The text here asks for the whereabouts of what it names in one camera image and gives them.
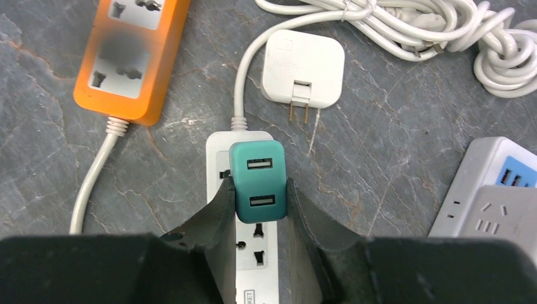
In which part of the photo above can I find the teal small adapter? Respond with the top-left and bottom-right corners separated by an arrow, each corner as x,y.
229,140 -> 287,224

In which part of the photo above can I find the white flat charger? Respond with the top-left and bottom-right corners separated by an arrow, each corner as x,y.
261,30 -> 345,122

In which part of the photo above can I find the orange strip white cable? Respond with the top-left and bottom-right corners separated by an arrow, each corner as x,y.
69,117 -> 130,235

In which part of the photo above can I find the white tiger cube adapter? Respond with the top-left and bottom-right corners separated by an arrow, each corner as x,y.
458,186 -> 536,259

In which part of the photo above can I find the small white power strip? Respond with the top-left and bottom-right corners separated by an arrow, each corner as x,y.
205,130 -> 280,303

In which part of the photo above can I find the orange power strip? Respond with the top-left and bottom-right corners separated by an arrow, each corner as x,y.
73,1 -> 191,126

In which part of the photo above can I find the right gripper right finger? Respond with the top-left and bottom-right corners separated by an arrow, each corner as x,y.
286,179 -> 536,303

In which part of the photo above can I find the purple strip white cable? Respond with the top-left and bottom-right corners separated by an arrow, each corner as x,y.
232,0 -> 537,132

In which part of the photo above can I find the long white colourful power strip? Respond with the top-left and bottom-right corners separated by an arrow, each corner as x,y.
429,137 -> 536,238

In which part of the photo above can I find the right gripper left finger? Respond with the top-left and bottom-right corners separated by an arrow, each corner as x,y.
1,178 -> 236,303

